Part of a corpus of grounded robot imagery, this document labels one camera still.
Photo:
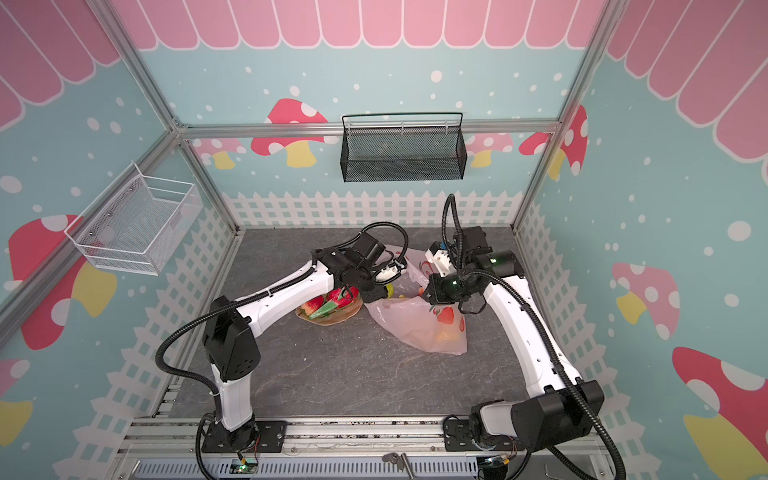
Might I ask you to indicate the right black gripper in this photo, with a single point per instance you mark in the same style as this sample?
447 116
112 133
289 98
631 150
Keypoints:
437 291

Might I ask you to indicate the red dragon fruit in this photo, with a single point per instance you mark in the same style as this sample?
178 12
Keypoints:
342 297

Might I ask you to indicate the pink printed plastic bag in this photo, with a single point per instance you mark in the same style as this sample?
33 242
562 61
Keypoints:
413 320

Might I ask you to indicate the black mesh wall basket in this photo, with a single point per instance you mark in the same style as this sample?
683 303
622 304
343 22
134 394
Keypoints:
403 147

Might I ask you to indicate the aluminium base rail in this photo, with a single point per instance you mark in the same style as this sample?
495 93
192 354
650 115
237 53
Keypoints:
405 447

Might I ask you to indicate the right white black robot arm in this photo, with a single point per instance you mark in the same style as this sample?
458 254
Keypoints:
561 406

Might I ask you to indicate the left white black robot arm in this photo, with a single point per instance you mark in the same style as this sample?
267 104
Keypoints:
372 259

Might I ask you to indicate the tan wavy fruit plate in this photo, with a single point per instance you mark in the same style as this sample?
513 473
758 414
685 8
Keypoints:
328 315

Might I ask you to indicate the white wire wall basket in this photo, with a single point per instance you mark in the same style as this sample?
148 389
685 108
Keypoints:
137 226

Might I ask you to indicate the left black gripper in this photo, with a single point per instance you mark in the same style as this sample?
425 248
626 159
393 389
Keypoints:
378 292

